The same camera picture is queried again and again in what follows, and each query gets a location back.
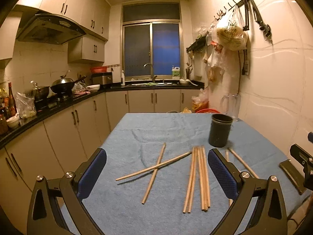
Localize lower white cabinets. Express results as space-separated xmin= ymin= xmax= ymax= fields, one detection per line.
xmin=1 ymin=93 xmax=204 ymax=233

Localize clear glass pitcher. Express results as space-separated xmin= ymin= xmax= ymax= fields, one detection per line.
xmin=220 ymin=94 xmax=241 ymax=121

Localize black wok with lid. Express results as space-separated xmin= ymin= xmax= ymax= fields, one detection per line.
xmin=50 ymin=70 xmax=86 ymax=96

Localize kitchen window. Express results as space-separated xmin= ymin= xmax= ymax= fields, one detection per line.
xmin=122 ymin=2 xmax=181 ymax=79

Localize red plastic basin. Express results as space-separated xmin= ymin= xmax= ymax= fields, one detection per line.
xmin=196 ymin=108 xmax=220 ymax=114

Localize blue table cloth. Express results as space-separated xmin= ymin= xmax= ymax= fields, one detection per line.
xmin=59 ymin=112 xmax=311 ymax=235

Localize wooden chopstick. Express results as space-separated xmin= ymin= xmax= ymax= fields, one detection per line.
xmin=228 ymin=147 xmax=259 ymax=178
xmin=141 ymin=143 xmax=166 ymax=205
xmin=188 ymin=147 xmax=197 ymax=213
xmin=225 ymin=149 xmax=233 ymax=207
xmin=197 ymin=146 xmax=205 ymax=211
xmin=115 ymin=151 xmax=192 ymax=181
xmin=199 ymin=146 xmax=209 ymax=212
xmin=201 ymin=146 xmax=211 ymax=211
xmin=183 ymin=147 xmax=196 ymax=214

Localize white detergent jug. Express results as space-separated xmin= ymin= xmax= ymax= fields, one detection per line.
xmin=171 ymin=66 xmax=180 ymax=80

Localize white bowl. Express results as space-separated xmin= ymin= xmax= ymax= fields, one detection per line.
xmin=86 ymin=84 xmax=100 ymax=93

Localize black wall shelf rack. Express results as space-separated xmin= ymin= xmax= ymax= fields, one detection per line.
xmin=186 ymin=36 xmax=206 ymax=54

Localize hanging plastic bag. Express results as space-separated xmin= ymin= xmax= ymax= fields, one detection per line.
xmin=212 ymin=5 xmax=248 ymax=51

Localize dark sauce bottle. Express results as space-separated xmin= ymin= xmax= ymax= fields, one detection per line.
xmin=8 ymin=82 xmax=16 ymax=117

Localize black perforated utensil cup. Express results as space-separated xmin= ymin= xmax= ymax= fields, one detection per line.
xmin=209 ymin=114 xmax=233 ymax=147

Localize silver toaster box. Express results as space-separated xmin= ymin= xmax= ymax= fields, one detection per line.
xmin=91 ymin=72 xmax=113 ymax=85

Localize small steel pot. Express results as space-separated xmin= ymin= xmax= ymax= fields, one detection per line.
xmin=30 ymin=81 xmax=50 ymax=101

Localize white cabinets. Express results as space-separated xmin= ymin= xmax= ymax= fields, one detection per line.
xmin=1 ymin=93 xmax=204 ymax=233
xmin=16 ymin=0 xmax=110 ymax=63

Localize chrome sink faucet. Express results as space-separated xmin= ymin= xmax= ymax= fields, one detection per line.
xmin=143 ymin=63 xmax=157 ymax=83

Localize upper white cabinets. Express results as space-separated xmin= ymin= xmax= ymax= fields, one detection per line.
xmin=16 ymin=0 xmax=110 ymax=63

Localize black range hood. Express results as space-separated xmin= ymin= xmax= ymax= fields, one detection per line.
xmin=16 ymin=13 xmax=86 ymax=45

